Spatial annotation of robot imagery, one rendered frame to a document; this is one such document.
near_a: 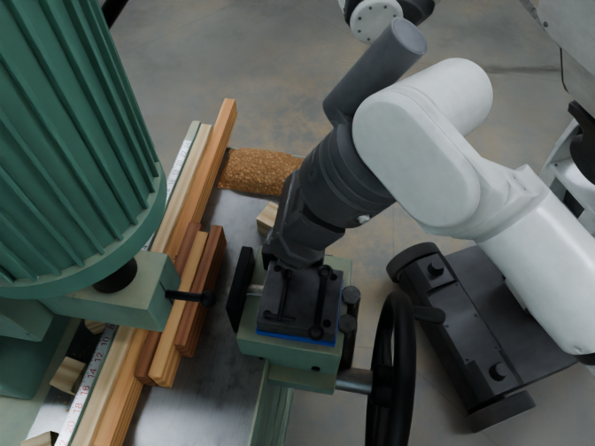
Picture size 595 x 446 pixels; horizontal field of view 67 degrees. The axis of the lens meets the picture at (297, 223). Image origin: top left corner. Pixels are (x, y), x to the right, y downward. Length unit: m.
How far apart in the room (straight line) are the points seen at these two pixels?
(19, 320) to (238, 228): 0.33
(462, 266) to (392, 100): 1.32
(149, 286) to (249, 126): 1.71
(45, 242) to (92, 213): 0.03
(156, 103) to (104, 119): 2.08
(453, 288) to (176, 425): 1.10
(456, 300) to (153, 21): 2.26
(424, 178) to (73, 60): 0.22
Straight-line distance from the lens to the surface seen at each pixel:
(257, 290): 0.60
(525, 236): 0.35
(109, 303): 0.52
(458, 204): 0.32
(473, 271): 1.62
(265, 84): 2.38
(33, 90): 0.26
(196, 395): 0.63
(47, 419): 0.81
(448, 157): 0.31
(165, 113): 2.31
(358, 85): 0.38
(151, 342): 0.62
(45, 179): 0.29
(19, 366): 0.76
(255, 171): 0.75
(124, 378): 0.62
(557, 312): 0.37
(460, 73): 0.39
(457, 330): 1.48
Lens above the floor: 1.51
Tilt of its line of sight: 57 degrees down
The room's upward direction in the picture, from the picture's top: straight up
